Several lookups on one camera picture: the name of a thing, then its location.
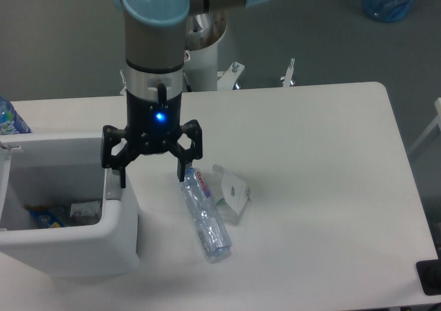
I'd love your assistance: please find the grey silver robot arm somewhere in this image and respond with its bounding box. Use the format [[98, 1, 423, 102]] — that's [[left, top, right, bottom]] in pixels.
[[101, 0, 270, 187]]

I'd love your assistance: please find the blue snack wrapper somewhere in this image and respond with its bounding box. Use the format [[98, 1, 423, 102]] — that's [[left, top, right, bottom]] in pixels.
[[25, 205, 66, 228]]

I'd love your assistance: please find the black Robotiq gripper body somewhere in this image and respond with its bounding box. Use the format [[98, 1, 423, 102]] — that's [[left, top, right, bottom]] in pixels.
[[125, 93, 183, 154]]

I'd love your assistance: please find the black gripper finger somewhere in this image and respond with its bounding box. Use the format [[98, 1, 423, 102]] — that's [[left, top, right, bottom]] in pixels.
[[101, 124, 144, 189], [168, 119, 203, 182]]

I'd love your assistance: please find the white frame at right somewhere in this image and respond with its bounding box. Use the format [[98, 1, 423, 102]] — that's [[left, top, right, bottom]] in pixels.
[[409, 98, 440, 157]]

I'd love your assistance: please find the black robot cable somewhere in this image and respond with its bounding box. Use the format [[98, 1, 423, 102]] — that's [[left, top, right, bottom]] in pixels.
[[156, 83, 194, 107]]

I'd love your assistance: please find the white push-lid trash can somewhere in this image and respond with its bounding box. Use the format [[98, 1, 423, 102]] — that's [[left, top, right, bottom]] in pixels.
[[1, 132, 140, 277]]

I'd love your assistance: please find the black clamp device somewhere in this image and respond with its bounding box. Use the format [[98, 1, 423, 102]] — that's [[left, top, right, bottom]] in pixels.
[[416, 259, 440, 296]]

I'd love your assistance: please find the silver foil wrapper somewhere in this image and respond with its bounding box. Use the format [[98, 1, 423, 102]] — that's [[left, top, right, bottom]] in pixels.
[[70, 201, 102, 225]]

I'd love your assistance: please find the clear crushed plastic bottle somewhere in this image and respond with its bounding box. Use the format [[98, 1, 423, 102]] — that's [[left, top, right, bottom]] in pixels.
[[180, 167, 232, 261]]

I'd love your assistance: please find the white crumpled paper carton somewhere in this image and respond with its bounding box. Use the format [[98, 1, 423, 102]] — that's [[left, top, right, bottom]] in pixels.
[[209, 164, 251, 224]]

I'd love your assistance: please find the blue labelled bottle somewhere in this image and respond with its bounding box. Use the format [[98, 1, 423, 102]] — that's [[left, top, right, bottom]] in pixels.
[[1, 97, 32, 135]]

